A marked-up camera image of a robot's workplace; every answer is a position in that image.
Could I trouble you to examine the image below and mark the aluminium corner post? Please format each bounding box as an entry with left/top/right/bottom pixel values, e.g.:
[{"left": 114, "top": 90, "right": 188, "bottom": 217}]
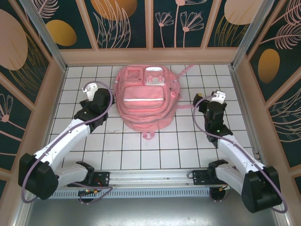
[
  {"left": 18, "top": 0, "right": 69, "bottom": 73},
  {"left": 231, "top": 0, "right": 269, "bottom": 69}
]

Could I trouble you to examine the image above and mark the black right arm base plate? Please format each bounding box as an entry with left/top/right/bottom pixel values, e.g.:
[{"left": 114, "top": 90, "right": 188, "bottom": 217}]
[{"left": 191, "top": 169, "right": 218, "bottom": 186}]

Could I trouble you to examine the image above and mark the slotted grey cable duct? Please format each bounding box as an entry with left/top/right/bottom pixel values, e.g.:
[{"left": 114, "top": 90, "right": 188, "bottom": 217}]
[{"left": 50, "top": 188, "right": 245, "bottom": 200}]

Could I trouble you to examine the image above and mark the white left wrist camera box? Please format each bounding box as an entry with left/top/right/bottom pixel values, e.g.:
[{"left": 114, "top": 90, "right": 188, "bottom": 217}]
[{"left": 82, "top": 83, "right": 98, "bottom": 101}]

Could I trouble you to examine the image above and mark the grey metal sheet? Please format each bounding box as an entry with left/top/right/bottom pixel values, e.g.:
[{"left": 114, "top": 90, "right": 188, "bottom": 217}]
[{"left": 13, "top": 197, "right": 291, "bottom": 226}]

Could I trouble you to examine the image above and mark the aluminium mounting rail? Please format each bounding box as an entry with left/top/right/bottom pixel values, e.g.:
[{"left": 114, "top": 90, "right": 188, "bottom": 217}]
[{"left": 56, "top": 166, "right": 280, "bottom": 190}]

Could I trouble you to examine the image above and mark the pink backpack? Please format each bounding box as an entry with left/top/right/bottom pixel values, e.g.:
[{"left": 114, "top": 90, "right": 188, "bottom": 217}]
[{"left": 113, "top": 64, "right": 196, "bottom": 141}]

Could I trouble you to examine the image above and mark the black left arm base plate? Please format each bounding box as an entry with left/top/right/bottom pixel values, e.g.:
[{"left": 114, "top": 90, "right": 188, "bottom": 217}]
[{"left": 93, "top": 171, "right": 111, "bottom": 188}]

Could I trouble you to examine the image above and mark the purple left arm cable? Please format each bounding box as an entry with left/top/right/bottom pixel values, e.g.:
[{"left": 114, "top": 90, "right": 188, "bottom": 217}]
[{"left": 21, "top": 80, "right": 115, "bottom": 206}]

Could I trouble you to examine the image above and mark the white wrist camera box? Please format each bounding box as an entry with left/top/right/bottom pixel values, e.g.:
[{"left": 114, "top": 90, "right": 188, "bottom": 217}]
[
  {"left": 210, "top": 90, "right": 227, "bottom": 104},
  {"left": 82, "top": 83, "right": 98, "bottom": 101}
]

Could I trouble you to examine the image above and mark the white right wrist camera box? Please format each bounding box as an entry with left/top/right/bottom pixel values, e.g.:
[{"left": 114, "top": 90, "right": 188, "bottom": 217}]
[{"left": 210, "top": 90, "right": 227, "bottom": 104}]

